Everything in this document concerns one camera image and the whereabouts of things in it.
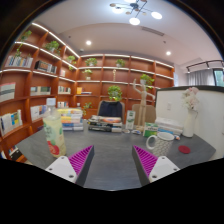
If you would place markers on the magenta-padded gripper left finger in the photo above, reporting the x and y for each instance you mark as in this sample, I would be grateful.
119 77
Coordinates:
61 165

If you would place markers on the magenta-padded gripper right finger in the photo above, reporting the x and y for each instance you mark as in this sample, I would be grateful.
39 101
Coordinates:
163 165

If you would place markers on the yellow drink bottle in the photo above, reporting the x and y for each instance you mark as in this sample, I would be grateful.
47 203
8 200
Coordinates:
55 133

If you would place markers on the white mug, triangle pattern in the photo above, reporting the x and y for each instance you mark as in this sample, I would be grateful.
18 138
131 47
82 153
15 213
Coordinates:
164 145

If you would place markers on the flat round red coaster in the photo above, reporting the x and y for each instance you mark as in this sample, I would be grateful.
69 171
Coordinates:
184 149

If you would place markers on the green and white box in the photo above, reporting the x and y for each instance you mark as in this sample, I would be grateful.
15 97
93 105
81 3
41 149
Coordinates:
150 130

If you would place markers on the white book stack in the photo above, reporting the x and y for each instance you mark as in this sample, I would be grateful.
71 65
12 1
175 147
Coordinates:
169 125

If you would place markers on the colourful book stack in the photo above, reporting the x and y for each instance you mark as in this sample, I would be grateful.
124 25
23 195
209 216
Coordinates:
70 119

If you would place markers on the tan upholstered chair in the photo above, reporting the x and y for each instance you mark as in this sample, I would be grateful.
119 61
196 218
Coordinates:
150 115

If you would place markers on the tall green and white carton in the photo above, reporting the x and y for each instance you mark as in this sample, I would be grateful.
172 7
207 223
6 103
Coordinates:
130 120

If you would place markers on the dark book stack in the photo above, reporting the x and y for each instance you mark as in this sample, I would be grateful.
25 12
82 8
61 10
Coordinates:
105 124

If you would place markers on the wooden artist mannequin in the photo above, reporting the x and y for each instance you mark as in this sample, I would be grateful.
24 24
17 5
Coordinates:
142 103

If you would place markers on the pink and white flower bouquet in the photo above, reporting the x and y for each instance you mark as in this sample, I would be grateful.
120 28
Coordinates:
190 99

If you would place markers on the dark upholstered chair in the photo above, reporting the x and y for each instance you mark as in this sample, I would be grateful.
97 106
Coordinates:
110 108

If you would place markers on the grey sheer curtain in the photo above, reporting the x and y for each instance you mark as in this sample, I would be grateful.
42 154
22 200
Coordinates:
200 77

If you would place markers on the wooden shelf unit with books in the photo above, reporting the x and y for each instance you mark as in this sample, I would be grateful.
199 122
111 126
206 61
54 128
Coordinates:
100 76

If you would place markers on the dark framed window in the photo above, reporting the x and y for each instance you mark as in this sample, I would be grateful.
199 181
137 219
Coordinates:
219 77

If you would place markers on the black ceiling track light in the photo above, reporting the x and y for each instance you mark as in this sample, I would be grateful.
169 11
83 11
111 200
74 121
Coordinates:
203 63

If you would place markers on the round recessed ceiling light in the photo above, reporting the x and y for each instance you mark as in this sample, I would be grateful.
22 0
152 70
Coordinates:
88 43
168 53

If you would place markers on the ceiling air vent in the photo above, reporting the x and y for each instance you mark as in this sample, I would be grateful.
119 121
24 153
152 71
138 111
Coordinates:
152 31

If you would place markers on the branched ceiling lamp, round bulbs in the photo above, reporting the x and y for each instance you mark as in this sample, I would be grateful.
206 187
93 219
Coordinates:
134 20

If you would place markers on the white wall outlet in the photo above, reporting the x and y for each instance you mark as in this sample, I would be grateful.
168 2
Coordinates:
169 106

